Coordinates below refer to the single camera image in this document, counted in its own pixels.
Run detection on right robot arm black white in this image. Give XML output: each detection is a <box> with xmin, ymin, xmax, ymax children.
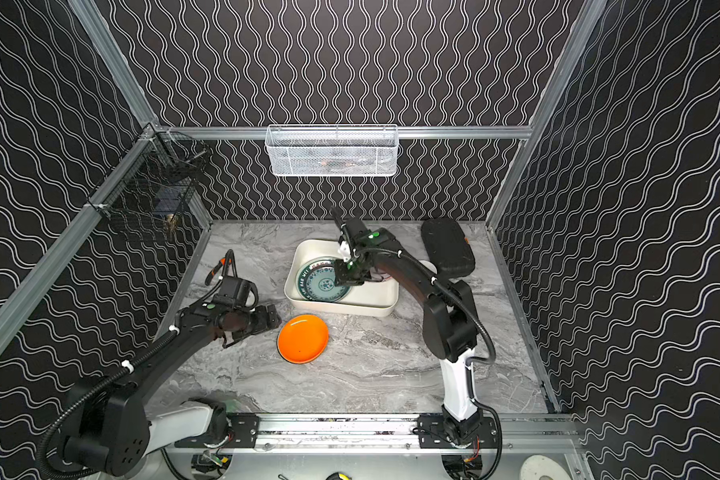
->
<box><xmin>331</xmin><ymin>207</ymin><xmax>497</xmax><ymax>446</ymax></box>

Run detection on white wire mesh basket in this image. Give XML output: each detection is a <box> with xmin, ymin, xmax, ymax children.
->
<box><xmin>265</xmin><ymin>124</ymin><xmax>400</xmax><ymax>177</ymax></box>

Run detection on lavender mug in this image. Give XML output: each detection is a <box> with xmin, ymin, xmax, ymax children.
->
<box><xmin>421</xmin><ymin>260</ymin><xmax>437</xmax><ymax>275</ymax></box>

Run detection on white tape roll right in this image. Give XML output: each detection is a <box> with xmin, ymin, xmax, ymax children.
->
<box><xmin>518</xmin><ymin>455</ymin><xmax>572</xmax><ymax>480</ymax></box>

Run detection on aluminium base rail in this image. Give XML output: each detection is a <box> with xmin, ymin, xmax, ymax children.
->
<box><xmin>95</xmin><ymin>411</ymin><xmax>583</xmax><ymax>454</ymax></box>

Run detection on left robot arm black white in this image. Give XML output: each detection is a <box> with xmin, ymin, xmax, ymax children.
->
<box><xmin>36</xmin><ymin>250</ymin><xmax>281</xmax><ymax>479</ymax></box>

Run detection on small teal patterned plate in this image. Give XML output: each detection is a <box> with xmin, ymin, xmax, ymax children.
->
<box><xmin>298</xmin><ymin>262</ymin><xmax>353</xmax><ymax>303</ymax></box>

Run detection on black zipper case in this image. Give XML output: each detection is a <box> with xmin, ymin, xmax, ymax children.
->
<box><xmin>420</xmin><ymin>218</ymin><xmax>476</xmax><ymax>279</ymax></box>

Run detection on orange plate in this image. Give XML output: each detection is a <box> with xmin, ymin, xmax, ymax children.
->
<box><xmin>277</xmin><ymin>314</ymin><xmax>330</xmax><ymax>364</ymax></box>

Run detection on cream plastic bin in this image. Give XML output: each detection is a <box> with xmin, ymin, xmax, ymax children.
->
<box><xmin>284</xmin><ymin>239</ymin><xmax>399</xmax><ymax>317</ymax></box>

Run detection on orange black pliers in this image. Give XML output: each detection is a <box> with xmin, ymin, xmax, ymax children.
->
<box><xmin>204</xmin><ymin>259</ymin><xmax>225</xmax><ymax>286</ymax></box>

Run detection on black wire basket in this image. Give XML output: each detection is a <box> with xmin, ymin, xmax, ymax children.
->
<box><xmin>97</xmin><ymin>131</ymin><xmax>212</xmax><ymax>243</ymax></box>

